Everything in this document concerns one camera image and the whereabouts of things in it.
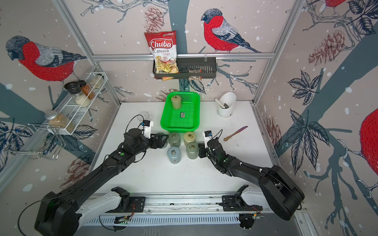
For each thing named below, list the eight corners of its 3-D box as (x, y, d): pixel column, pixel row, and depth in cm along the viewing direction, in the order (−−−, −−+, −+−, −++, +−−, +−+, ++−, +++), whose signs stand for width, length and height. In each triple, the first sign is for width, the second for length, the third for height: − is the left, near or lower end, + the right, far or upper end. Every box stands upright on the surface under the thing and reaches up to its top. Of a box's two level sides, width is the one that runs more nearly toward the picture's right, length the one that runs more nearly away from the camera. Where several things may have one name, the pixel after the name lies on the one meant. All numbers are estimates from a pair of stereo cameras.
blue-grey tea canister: (168, 164, 89) (166, 158, 82) (169, 152, 94) (167, 146, 87) (181, 164, 89) (179, 158, 82) (181, 152, 94) (180, 146, 87)
